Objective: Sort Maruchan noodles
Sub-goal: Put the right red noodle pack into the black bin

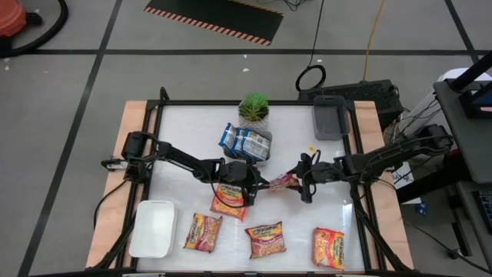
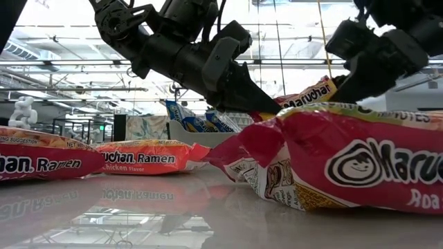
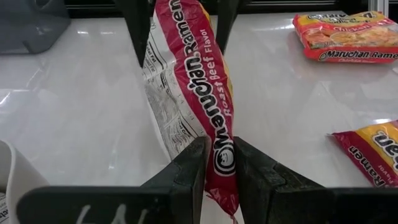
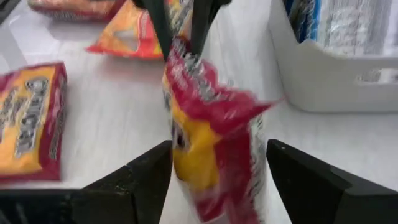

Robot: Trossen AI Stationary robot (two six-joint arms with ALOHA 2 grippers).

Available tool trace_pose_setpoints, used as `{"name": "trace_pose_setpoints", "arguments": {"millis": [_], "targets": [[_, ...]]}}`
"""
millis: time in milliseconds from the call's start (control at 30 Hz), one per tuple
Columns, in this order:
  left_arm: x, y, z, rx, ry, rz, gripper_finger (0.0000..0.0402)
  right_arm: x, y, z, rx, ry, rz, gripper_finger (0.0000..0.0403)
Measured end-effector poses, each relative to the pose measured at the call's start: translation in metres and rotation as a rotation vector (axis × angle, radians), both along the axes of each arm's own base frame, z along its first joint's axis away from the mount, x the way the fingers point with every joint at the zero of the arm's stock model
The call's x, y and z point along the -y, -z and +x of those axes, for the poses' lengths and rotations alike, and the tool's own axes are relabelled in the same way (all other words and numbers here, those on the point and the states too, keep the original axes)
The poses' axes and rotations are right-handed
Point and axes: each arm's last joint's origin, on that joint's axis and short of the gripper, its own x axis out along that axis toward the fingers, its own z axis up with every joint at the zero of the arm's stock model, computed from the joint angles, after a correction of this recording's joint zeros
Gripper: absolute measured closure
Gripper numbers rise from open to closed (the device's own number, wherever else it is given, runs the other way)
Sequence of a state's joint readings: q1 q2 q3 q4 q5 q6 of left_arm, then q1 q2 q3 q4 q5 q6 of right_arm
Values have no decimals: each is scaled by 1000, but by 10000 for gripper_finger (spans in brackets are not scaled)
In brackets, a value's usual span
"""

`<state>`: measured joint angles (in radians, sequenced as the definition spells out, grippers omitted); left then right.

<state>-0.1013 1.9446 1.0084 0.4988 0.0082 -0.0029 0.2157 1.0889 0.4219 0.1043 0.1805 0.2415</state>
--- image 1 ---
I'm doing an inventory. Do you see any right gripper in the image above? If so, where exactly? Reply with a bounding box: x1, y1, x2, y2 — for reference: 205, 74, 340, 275
286, 152, 341, 204

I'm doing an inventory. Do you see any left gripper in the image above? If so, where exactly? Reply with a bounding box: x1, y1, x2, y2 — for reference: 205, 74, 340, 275
221, 160, 276, 207

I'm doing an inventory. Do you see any red Maruchan ramen pack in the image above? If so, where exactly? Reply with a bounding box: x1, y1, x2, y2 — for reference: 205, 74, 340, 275
244, 221, 288, 260
268, 172, 301, 192
183, 212, 224, 254

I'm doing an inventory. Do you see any orange Maruchan ramen pack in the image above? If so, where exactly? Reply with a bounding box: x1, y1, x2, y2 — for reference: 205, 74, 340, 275
311, 226, 346, 271
209, 182, 248, 221

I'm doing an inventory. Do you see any light grey plastic bin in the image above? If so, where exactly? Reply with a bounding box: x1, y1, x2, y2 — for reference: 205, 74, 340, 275
222, 128, 274, 167

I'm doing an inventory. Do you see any dark grey plastic bin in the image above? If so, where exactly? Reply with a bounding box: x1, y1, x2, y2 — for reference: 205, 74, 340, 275
311, 95, 351, 142

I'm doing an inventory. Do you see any plant in white patterned pot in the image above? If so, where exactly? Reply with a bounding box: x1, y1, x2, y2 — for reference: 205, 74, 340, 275
238, 91, 270, 132

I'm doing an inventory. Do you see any black computer tower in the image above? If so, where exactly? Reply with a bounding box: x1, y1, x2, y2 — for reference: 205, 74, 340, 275
298, 78, 404, 130

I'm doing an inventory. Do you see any white plastic bin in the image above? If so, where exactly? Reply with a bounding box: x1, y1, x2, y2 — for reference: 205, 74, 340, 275
128, 199, 178, 259

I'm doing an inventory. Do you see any small silver connector box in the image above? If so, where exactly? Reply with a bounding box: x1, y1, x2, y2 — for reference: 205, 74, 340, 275
100, 156, 128, 172

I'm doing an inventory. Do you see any black mat striped edge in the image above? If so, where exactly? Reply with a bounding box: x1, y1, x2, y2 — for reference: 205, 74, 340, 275
143, 0, 285, 47

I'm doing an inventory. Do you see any grey equipment cart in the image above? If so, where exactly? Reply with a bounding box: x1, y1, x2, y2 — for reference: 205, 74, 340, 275
432, 49, 492, 266

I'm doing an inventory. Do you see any laptop keyboard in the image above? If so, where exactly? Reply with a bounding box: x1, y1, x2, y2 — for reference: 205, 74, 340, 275
473, 190, 492, 235

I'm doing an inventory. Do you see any orange shop vacuum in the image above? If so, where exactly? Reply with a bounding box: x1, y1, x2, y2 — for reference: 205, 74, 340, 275
0, 0, 28, 38

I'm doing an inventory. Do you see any black aluminium table frame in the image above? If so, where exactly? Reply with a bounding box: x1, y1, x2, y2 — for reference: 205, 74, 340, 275
86, 86, 416, 277

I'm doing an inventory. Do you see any black hanging cable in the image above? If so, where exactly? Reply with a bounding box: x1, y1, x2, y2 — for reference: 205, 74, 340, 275
294, 0, 327, 93

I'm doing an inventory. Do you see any yellow hanging cable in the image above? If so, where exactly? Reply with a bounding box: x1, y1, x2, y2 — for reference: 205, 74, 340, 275
361, 0, 387, 82

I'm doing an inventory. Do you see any black floor cable with plug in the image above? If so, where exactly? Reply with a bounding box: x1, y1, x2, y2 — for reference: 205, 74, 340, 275
399, 217, 492, 275

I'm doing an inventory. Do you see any black vacuum hose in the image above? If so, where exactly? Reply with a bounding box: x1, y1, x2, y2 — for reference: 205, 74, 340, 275
0, 0, 70, 59

